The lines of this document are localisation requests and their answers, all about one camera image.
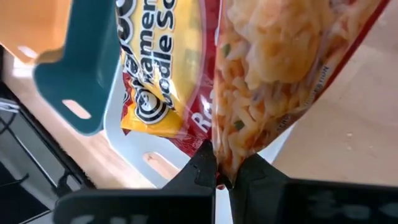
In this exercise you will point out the white plastic bin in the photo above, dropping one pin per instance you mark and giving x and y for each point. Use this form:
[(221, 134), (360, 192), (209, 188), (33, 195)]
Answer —
[(133, 146)]

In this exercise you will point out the yellow ramen noodle packet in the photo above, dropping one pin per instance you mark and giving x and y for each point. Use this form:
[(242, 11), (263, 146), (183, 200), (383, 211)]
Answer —
[(161, 46)]

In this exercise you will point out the teal plastic bin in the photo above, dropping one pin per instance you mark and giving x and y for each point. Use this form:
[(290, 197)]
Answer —
[(81, 62)]

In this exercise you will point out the black aluminium table frame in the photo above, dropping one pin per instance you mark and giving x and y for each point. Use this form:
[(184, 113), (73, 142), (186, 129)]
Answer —
[(79, 175)]

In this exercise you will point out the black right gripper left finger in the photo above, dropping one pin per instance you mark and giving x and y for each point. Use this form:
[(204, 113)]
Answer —
[(186, 205)]

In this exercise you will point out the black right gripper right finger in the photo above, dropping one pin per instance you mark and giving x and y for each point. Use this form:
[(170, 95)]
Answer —
[(280, 202)]

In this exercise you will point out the red ramen noodle packet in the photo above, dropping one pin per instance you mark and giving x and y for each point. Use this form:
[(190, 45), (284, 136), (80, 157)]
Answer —
[(273, 62)]

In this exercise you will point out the yellow plastic bin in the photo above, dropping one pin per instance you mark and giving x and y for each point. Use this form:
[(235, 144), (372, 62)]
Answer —
[(31, 21)]

